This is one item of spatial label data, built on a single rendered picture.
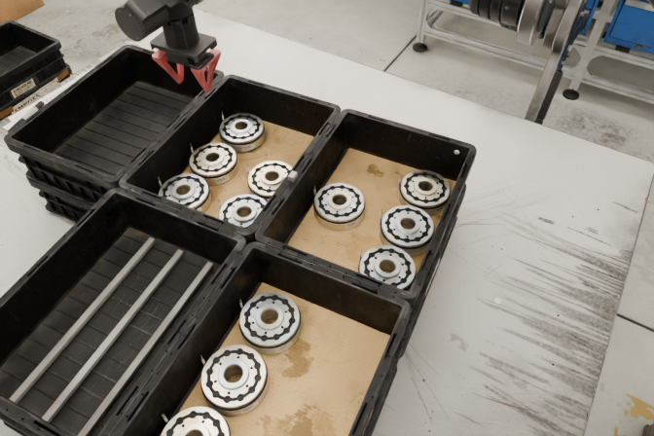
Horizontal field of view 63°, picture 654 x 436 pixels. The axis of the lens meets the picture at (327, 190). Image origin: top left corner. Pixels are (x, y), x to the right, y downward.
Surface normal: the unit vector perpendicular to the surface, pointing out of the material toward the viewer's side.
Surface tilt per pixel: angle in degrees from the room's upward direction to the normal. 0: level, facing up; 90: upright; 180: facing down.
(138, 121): 0
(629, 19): 90
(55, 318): 0
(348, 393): 0
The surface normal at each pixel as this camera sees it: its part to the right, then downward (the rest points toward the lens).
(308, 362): 0.00, -0.68
